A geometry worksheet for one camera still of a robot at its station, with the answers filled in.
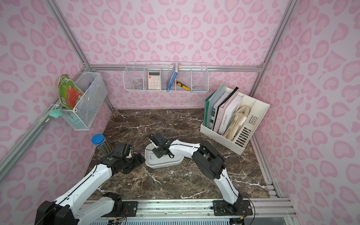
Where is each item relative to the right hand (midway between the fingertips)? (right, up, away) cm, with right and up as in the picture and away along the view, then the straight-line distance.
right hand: (158, 149), depth 94 cm
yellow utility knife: (+17, +43, +4) cm, 47 cm away
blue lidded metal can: (-29, +4, -12) cm, 32 cm away
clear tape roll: (-13, +44, +2) cm, 46 cm away
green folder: (+32, +29, -12) cm, 45 cm away
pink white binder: (+43, +24, -8) cm, 50 cm away
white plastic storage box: (-3, -7, -2) cm, 8 cm away
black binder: (+49, +38, -5) cm, 62 cm away
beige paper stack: (+49, +18, -6) cm, 52 cm away
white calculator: (-3, +47, +2) cm, 47 cm away
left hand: (-8, -4, -9) cm, 13 cm away
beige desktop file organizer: (+65, +26, -3) cm, 70 cm away
